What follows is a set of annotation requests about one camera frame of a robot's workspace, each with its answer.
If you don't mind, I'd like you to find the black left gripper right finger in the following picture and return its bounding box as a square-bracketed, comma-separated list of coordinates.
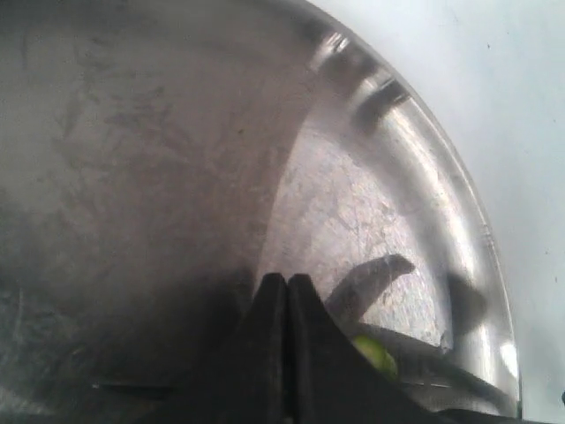
[287, 274, 441, 423]

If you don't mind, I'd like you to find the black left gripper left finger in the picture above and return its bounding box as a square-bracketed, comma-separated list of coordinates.
[137, 273, 287, 423]

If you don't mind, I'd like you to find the green cucumber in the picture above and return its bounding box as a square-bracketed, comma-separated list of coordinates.
[351, 335, 398, 381]

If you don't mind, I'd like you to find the round stainless steel plate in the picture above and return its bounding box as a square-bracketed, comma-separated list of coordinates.
[1, 1, 521, 423]

